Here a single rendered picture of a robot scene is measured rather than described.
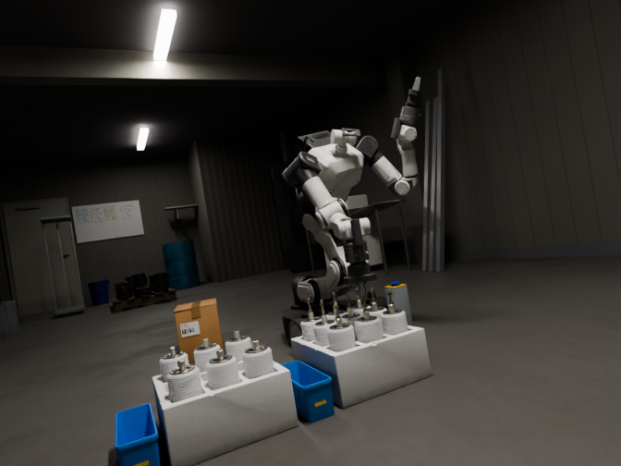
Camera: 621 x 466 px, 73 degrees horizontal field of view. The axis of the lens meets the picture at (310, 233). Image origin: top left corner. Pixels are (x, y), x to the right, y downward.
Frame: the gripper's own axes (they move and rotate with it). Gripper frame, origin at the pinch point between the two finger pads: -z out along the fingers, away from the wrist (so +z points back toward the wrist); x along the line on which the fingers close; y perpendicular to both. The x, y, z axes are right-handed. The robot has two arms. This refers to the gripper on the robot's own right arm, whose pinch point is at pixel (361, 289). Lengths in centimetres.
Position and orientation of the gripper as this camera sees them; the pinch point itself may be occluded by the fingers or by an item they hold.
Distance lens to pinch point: 158.6
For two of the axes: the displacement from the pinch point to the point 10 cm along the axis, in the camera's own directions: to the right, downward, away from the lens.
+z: -1.6, -9.9, 0.1
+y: -1.3, 0.1, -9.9
